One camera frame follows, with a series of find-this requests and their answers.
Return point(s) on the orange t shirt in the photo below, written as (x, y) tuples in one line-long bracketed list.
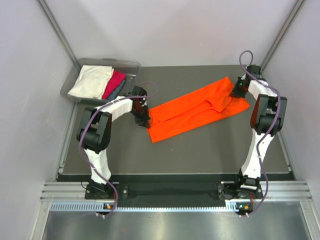
[(201, 107)]

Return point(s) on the crimson folded t shirt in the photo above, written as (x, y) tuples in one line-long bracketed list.
[(116, 79)]

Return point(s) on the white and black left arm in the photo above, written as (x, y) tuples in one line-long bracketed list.
[(94, 136)]

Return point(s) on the blue grey folded t shirt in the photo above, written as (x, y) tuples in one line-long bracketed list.
[(116, 91)]

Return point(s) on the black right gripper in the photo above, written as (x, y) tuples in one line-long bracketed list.
[(235, 93)]

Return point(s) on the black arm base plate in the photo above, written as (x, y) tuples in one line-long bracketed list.
[(227, 192)]

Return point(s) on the grey slotted cable duct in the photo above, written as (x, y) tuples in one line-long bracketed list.
[(104, 207)]

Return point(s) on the aluminium frame rail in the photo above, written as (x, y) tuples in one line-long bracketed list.
[(277, 191)]

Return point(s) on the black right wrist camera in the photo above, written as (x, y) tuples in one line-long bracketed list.
[(254, 70)]

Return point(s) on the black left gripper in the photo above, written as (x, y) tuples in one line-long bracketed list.
[(143, 121)]

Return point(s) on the white folded t shirt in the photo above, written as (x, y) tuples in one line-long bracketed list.
[(91, 82)]

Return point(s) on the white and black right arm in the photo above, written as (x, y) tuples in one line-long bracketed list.
[(266, 121)]

